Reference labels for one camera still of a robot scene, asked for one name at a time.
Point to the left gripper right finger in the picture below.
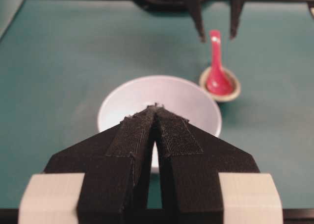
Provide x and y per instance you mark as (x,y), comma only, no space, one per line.
(205,180)

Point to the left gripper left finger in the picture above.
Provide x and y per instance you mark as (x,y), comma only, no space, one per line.
(96,181)

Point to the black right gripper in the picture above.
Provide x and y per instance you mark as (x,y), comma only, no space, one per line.
(194,8)

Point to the red plastic spoon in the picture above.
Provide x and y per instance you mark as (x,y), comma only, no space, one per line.
(217,82)

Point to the white round bowl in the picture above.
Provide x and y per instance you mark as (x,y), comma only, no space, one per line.
(177,95)

